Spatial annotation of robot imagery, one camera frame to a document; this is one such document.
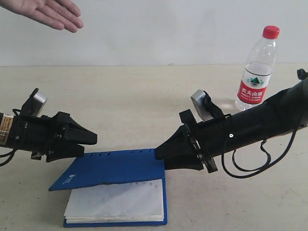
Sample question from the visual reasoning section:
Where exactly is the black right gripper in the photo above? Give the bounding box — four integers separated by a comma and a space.
154, 109, 231, 173

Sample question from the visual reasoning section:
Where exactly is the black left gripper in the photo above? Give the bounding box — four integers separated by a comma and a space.
13, 111, 98, 163

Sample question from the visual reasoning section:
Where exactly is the blue ring binder notebook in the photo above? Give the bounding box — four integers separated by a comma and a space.
50, 149, 168, 228

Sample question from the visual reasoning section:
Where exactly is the clear water bottle red label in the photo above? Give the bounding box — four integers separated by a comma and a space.
235, 25, 280, 111

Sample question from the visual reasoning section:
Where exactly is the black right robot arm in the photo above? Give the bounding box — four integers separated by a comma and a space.
154, 79, 308, 173

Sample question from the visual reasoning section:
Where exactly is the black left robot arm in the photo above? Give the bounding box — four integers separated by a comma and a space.
0, 111, 98, 166

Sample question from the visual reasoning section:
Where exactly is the person's open hand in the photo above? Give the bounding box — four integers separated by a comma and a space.
0, 0, 84, 33

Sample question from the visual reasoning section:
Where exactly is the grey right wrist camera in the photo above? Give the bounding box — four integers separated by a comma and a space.
191, 90, 215, 121

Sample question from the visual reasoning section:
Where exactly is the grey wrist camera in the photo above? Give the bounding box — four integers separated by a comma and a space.
20, 88, 48, 117
191, 90, 215, 121

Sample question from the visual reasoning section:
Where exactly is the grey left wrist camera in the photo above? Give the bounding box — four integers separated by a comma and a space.
20, 88, 48, 117

